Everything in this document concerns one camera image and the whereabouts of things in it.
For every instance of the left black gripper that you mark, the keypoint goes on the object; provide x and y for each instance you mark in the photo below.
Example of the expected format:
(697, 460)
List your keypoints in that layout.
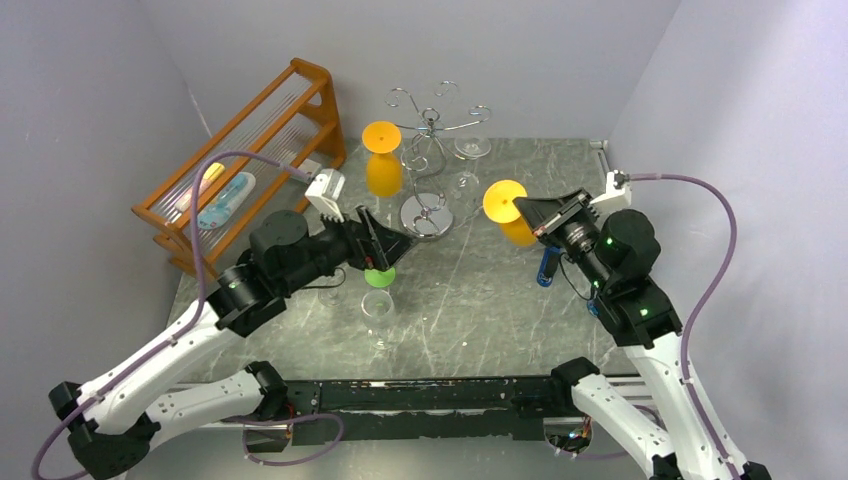
(373, 244)

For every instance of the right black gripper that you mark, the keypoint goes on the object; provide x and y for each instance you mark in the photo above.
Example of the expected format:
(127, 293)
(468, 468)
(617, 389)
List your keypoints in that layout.
(557, 216)

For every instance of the green plastic goblet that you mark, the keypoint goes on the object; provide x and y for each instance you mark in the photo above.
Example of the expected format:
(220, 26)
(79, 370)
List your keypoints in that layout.
(380, 278)

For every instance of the orange goblet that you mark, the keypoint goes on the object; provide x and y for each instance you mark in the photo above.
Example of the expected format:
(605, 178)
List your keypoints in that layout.
(498, 206)
(384, 171)

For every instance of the clear wine glass handled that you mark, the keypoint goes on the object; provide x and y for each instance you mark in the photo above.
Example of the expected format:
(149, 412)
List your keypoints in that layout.
(465, 186)

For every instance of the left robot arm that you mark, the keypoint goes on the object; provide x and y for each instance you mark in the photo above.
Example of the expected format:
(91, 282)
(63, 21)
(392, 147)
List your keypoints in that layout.
(115, 420)

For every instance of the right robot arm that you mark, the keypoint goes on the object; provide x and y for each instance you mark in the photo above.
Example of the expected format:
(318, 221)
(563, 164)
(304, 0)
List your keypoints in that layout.
(616, 255)

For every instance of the clear wine glass front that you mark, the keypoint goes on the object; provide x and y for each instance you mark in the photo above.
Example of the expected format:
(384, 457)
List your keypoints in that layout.
(379, 318)

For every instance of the clear wine glass left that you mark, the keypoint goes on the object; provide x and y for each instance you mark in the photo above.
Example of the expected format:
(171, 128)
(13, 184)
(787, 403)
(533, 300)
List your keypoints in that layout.
(332, 291)

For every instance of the orange wooden shelf rack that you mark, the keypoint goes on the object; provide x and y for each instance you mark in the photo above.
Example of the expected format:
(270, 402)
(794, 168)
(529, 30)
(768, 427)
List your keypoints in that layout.
(282, 138)

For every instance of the blue white bottle cap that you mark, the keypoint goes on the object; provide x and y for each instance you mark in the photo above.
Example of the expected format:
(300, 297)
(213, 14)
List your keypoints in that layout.
(592, 309)

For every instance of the small white red box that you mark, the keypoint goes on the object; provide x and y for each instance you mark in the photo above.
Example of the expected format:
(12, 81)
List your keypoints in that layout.
(311, 168)

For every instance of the yellow pink highlighter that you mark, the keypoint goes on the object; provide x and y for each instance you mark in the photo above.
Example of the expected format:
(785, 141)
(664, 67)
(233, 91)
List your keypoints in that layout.
(210, 175)

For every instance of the silver wire glass rack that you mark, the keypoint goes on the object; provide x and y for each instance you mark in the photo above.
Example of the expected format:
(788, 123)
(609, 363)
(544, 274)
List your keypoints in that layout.
(429, 213)

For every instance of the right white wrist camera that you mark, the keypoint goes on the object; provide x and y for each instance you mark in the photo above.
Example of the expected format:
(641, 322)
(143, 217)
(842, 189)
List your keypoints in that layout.
(617, 194)

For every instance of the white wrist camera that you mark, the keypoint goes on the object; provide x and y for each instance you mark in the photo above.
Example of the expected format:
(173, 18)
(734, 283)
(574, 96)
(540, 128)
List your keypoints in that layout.
(617, 194)
(324, 192)

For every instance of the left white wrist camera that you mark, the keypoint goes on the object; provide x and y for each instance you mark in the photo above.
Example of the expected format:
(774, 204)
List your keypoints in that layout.
(324, 192)

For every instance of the black base frame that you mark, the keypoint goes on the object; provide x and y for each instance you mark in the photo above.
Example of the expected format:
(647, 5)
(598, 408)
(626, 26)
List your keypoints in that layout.
(517, 407)

